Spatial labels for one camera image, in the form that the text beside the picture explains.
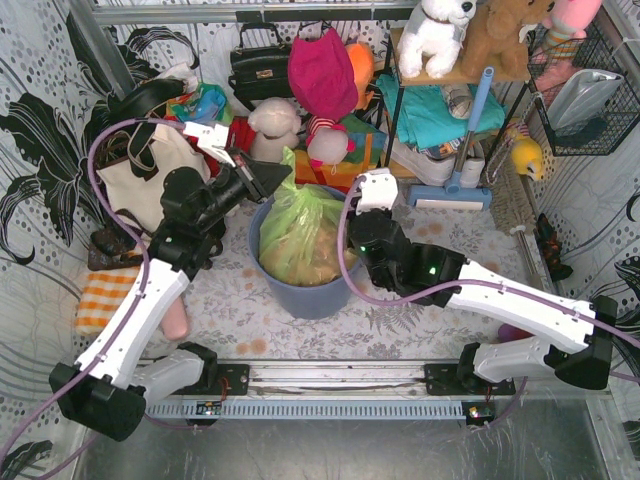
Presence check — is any green plastic trash bag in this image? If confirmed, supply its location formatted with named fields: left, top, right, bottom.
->
left=258, top=173, right=344, bottom=287

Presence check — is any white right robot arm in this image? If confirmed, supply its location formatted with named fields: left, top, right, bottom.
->
left=338, top=209, right=616, bottom=391

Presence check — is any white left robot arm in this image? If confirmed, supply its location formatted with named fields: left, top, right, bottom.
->
left=49, top=150, right=293, bottom=441

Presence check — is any magenta cloth bag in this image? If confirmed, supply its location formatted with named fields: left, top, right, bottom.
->
left=288, top=27, right=358, bottom=121

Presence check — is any cream canvas tote bag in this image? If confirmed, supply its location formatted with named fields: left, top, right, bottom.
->
left=97, top=125, right=211, bottom=232

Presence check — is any brown patterned leather bag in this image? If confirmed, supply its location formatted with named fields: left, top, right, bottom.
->
left=87, top=217, right=143, bottom=272

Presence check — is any red folded cloth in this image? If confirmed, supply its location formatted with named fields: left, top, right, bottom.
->
left=199, top=116, right=256, bottom=177

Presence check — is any white fluffy plush dog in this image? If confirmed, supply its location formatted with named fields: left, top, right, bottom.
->
left=248, top=97, right=302, bottom=163

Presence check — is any white pink plush doll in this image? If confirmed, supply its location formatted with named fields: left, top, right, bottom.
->
left=306, top=116, right=356, bottom=169

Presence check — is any black leather handbag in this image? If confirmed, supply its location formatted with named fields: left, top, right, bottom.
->
left=228, top=22, right=294, bottom=111

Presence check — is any orange plush toy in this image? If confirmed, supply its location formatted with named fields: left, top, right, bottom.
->
left=346, top=42, right=374, bottom=110

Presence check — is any white shoe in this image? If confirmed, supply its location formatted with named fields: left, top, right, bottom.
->
left=391, top=142, right=485, bottom=188

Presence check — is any teal folded cloth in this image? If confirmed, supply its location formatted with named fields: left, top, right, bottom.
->
left=376, top=74, right=505, bottom=149

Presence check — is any wooden metal shelf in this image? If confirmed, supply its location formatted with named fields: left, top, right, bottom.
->
left=375, top=27, right=539, bottom=185

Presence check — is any pink cylindrical pillow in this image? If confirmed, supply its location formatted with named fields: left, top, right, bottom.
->
left=160, top=297, right=189, bottom=341

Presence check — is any orange white checkered cloth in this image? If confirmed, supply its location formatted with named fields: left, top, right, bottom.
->
left=74, top=266, right=140, bottom=335

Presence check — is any grey checked plush ball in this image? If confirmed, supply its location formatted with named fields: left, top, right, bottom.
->
left=440, top=84, right=474, bottom=120

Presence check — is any white grey plush dog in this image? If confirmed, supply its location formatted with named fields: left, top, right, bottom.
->
left=398, top=0, right=477, bottom=79

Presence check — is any yellow plush duck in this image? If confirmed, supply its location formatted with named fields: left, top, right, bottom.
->
left=506, top=122, right=544, bottom=181

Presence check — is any brown teddy bear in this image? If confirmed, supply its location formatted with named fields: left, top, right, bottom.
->
left=460, top=0, right=555, bottom=78

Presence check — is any purple red plush toy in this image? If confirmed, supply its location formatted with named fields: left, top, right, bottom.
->
left=498, top=324, right=532, bottom=343

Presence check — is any black orange butterfly toy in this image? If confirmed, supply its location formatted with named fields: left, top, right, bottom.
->
left=534, top=213, right=573, bottom=282

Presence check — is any silver foil pouch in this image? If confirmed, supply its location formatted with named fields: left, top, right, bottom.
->
left=547, top=69, right=625, bottom=130

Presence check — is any pink plush toy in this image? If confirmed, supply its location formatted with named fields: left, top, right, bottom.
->
left=541, top=0, right=602, bottom=58

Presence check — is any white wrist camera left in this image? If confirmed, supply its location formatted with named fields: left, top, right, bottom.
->
left=183, top=122, right=236, bottom=168

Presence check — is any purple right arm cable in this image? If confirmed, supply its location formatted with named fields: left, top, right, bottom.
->
left=337, top=177, right=640, bottom=386

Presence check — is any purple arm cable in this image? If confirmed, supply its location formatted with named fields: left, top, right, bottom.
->
left=0, top=117, right=189, bottom=480
left=337, top=177, right=640, bottom=386

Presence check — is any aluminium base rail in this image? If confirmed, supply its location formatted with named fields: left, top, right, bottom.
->
left=145, top=360, right=516, bottom=425

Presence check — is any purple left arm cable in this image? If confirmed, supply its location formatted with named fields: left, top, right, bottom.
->
left=0, top=117, right=189, bottom=480

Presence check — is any black wire basket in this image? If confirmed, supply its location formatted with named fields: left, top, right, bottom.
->
left=528, top=24, right=639, bottom=157

